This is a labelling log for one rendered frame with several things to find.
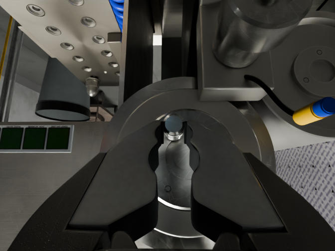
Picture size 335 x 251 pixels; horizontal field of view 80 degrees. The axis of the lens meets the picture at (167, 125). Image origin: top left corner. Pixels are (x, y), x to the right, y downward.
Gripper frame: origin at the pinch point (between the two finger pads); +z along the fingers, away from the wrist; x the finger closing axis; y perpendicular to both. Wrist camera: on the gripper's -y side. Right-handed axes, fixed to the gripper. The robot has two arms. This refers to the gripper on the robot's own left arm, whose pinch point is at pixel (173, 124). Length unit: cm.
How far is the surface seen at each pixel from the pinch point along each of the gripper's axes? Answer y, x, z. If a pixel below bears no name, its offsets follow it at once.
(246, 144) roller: 2.7, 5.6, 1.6
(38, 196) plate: 30.7, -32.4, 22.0
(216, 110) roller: 0.6, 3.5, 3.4
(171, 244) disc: 9.2, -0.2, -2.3
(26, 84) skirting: 73, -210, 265
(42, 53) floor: 25, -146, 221
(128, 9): -7.1, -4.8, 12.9
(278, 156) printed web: 16.1, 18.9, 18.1
